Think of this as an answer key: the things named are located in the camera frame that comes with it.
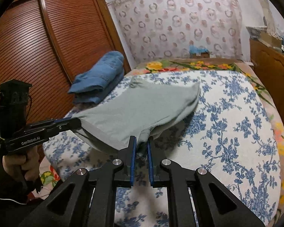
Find grey pants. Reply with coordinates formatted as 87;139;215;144
73;77;200;153

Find person's left hand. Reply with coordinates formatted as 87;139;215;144
2;146;39;182

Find blue denim jeans stack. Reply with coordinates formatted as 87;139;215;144
68;51;125;104

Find colourful flower blanket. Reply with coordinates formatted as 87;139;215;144
37;60;284;222

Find blue floral white bedsheet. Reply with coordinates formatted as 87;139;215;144
42;70;282;227

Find brown louvered wardrobe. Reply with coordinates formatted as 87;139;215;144
0;0;123;122

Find patterned lace curtain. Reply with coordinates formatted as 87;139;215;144
111;0;242;63

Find cardboard box with blue bag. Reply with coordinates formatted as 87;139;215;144
189;45;210;58

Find wooden sideboard cabinet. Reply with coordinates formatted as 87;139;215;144
250;40;284;124

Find cardboard box on sideboard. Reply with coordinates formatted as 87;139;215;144
259;31;282;48

